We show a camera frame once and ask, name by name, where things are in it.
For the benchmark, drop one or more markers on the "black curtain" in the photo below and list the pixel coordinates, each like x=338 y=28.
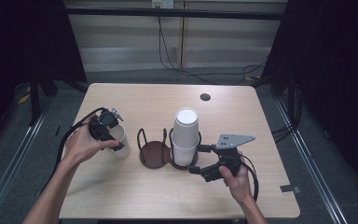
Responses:
x=21 y=46
x=338 y=77

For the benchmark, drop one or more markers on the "yellow floor object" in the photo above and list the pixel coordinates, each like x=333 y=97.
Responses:
x=24 y=99

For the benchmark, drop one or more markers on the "stack of white paper cups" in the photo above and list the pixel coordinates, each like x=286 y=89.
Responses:
x=185 y=133

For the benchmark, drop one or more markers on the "single white paper cup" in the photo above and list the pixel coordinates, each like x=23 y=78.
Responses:
x=121 y=133

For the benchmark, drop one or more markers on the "grey tape strip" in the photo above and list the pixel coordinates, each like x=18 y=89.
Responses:
x=290 y=188

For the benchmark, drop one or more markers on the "person's left hand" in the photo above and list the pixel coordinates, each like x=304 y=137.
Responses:
x=80 y=144

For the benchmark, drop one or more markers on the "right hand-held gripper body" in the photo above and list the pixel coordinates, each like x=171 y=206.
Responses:
x=227 y=158

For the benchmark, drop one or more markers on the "white wall power outlet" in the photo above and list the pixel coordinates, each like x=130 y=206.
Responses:
x=162 y=3

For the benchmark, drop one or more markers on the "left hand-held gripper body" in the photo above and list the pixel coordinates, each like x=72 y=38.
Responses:
x=101 y=124

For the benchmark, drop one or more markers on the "black round table grommet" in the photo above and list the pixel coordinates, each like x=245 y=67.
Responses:
x=205 y=97

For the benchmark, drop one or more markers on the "metal floor rail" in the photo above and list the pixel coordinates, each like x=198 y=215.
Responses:
x=310 y=155
x=15 y=155

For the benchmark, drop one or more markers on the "small black floor strip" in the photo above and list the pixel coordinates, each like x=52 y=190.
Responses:
x=57 y=130

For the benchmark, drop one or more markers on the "black horizontal bar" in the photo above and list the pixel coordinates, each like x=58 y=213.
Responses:
x=174 y=13

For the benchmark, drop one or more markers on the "person's right hand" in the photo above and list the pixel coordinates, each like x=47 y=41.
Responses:
x=240 y=185

